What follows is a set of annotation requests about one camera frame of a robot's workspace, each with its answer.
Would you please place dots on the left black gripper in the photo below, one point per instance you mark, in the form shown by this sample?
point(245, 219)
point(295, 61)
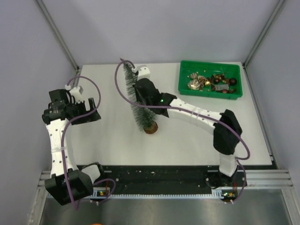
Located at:
point(91, 116)

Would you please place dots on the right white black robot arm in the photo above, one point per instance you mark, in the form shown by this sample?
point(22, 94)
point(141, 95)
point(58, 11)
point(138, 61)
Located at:
point(223, 126)

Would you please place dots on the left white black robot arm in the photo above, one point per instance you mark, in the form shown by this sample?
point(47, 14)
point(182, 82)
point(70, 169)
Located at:
point(67, 181)

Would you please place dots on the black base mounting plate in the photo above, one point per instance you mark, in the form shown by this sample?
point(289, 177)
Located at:
point(158, 189)

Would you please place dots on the large silver gold bauble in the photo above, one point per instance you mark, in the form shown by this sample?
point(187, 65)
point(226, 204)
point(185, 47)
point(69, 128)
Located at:
point(193, 84)

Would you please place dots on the green plastic tray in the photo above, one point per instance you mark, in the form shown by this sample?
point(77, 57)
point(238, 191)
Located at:
point(218, 74)

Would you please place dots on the dark red bauble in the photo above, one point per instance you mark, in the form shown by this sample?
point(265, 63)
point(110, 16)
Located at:
point(232, 81)

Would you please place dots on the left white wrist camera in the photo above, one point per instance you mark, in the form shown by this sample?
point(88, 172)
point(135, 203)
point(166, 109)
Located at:
point(75, 91)

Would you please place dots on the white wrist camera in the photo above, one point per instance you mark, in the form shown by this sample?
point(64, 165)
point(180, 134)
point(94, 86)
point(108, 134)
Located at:
point(75, 91)
point(141, 72)

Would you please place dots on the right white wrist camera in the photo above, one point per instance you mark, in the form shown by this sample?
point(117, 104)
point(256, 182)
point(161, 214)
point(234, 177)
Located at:
point(141, 72)

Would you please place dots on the left aluminium frame post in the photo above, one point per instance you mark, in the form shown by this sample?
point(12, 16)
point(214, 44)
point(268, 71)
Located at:
point(56, 33)

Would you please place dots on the aluminium frame post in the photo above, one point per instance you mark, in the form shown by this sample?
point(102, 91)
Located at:
point(263, 34)
point(56, 33)

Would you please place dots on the grey slotted cable duct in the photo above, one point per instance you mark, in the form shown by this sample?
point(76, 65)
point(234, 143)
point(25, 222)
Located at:
point(215, 194)

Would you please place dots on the right aluminium frame post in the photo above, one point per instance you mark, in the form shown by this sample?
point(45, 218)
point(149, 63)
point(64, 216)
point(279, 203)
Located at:
point(263, 34)

